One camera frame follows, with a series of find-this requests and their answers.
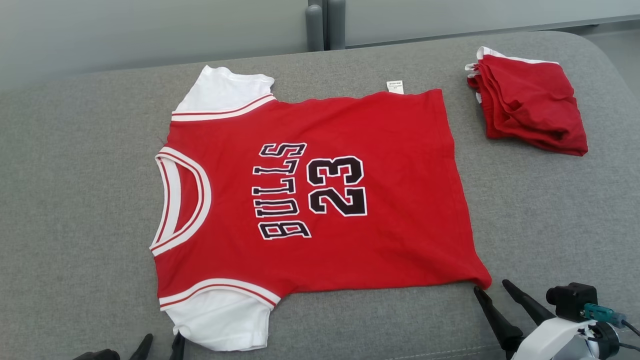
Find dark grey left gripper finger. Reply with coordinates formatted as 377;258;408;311
129;333;154;360
169;332;186;360

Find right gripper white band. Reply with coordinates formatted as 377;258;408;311
473;279;596;360

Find red Bulls jersey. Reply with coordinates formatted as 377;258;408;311
149;65;493;352

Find red shorts with white trim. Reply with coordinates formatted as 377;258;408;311
464;46;589;157

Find grey fabric sofa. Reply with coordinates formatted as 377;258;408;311
0;31;640;360

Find teal cable connector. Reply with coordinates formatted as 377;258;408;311
584;302;626;326

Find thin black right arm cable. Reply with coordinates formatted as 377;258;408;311
619;319;640;352

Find grey metal partition base rail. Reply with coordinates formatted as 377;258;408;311
345;14;640;49

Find grey metal partition post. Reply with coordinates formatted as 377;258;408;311
325;0;347;51
306;0;325;52

